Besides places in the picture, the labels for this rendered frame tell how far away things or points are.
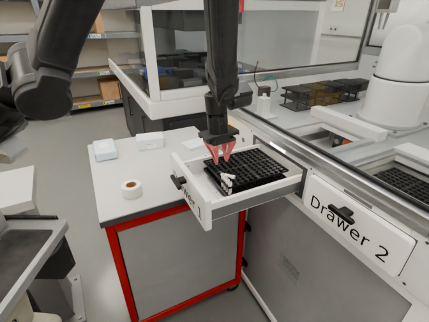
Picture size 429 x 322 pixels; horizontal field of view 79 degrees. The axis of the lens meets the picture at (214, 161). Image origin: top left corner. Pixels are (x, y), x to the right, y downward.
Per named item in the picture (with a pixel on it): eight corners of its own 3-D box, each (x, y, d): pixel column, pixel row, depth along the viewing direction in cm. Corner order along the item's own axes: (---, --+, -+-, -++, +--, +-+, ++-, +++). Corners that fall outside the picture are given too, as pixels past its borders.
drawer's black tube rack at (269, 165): (227, 205, 78) (228, 187, 75) (203, 176, 92) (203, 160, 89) (286, 186, 87) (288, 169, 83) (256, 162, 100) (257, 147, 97)
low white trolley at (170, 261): (135, 346, 120) (99, 222, 83) (115, 250, 169) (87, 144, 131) (242, 294, 142) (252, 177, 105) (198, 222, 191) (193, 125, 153)
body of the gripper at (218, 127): (198, 138, 75) (195, 113, 71) (229, 130, 78) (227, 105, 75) (207, 145, 69) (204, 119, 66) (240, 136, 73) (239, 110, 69)
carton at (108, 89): (103, 101, 408) (99, 82, 394) (100, 96, 432) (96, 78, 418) (129, 97, 426) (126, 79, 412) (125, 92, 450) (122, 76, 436)
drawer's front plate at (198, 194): (205, 232, 71) (205, 200, 65) (172, 179, 93) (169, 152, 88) (211, 230, 71) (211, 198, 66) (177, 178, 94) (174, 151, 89)
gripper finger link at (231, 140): (206, 161, 79) (203, 132, 75) (227, 154, 81) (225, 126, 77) (216, 170, 73) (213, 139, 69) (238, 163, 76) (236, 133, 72)
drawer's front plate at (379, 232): (393, 278, 59) (412, 243, 53) (302, 204, 81) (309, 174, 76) (398, 275, 59) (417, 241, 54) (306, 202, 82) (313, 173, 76)
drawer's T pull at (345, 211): (351, 226, 62) (352, 222, 61) (326, 207, 67) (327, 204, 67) (361, 222, 63) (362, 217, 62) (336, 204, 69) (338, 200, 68)
